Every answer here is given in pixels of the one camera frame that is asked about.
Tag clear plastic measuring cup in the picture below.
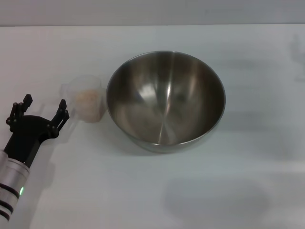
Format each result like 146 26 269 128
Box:
59 74 107 124

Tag stainless steel mixing bowl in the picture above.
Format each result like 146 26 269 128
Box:
106 50 226 153

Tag white rice grains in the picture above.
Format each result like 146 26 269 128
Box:
75 88 104 123

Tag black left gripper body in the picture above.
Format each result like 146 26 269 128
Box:
4 115 58 169

